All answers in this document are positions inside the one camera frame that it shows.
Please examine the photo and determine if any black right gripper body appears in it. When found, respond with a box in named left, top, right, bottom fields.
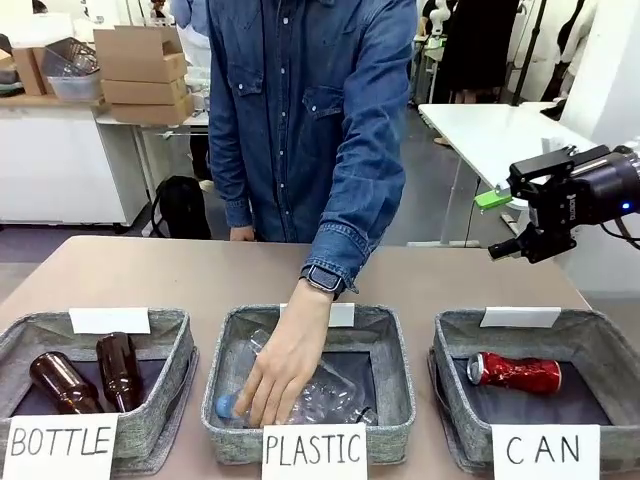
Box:
left=527, top=145, right=634, bottom=230

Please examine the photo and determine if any crushed red can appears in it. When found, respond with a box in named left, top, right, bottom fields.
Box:
left=465, top=350, right=564, bottom=398

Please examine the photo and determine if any clear plastic bottle dark cap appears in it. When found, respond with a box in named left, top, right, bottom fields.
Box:
left=279, top=357, right=380, bottom=428

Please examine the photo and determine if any brown glass bottle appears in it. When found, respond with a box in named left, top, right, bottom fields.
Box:
left=94, top=331, right=146, bottom=414
left=28, top=351, right=105, bottom=415

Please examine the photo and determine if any person right forearm denim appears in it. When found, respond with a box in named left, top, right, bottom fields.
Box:
left=208, top=114, right=257, bottom=230

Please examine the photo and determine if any person left forearm denim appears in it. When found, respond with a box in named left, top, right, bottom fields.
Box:
left=299, top=107, right=407, bottom=296

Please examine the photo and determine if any white card on basket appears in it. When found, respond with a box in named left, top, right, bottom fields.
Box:
left=68, top=307, right=151, bottom=336
left=479, top=306, right=563, bottom=329
left=279, top=301, right=357, bottom=329

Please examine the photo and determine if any grey fabric basket can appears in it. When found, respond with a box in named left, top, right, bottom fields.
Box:
left=427, top=307, right=640, bottom=474

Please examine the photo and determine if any grey fabric basket plastic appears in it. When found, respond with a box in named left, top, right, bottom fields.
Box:
left=201, top=302, right=417, bottom=465

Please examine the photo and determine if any paper sign CAN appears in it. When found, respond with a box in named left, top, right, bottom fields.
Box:
left=490, top=423, right=601, bottom=480

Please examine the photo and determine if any grey fabric basket bottle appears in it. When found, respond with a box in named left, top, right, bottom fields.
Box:
left=0, top=307, right=200, bottom=476

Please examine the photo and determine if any person left hand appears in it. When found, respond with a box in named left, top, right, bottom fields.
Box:
left=233, top=277, right=335, bottom=429

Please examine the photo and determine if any white background table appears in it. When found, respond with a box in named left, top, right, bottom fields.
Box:
left=417, top=101, right=640, bottom=249

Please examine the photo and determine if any black stand pole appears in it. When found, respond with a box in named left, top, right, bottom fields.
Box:
left=510, top=0, right=547, bottom=106

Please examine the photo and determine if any dark wrist watch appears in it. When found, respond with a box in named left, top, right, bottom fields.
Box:
left=298, top=263, right=347, bottom=302

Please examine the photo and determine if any person torso denim shirt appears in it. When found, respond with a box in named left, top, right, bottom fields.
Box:
left=206, top=0, right=419, bottom=245

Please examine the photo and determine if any paper sign PLASTIC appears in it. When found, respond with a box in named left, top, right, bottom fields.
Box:
left=261, top=421, right=368, bottom=480

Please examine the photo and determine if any background person light shirt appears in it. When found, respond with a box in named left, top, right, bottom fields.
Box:
left=172, top=0, right=213, bottom=109

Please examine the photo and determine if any flat cardboard box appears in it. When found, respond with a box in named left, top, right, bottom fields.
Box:
left=108, top=93, right=196, bottom=126
left=101, top=77, right=190, bottom=106

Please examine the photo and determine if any open cardboard box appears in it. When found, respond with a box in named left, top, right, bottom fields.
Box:
left=92, top=25, right=189, bottom=84

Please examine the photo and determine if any clear plastic bin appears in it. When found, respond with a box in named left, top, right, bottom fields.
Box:
left=46, top=72, right=104, bottom=102

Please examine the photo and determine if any white cabinet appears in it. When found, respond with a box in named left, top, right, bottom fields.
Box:
left=0, top=103, right=150, bottom=227

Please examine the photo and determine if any dark mesh bin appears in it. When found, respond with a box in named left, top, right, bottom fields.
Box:
left=39, top=36, right=102, bottom=79

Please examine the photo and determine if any small cardboard box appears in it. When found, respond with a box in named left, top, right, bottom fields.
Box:
left=11, top=46, right=55, bottom=97

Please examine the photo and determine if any paper sign BOTTLE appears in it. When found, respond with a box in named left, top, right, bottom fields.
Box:
left=0, top=412, right=120, bottom=480

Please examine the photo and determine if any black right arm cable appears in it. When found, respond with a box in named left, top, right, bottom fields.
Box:
left=599, top=215, right=640, bottom=252

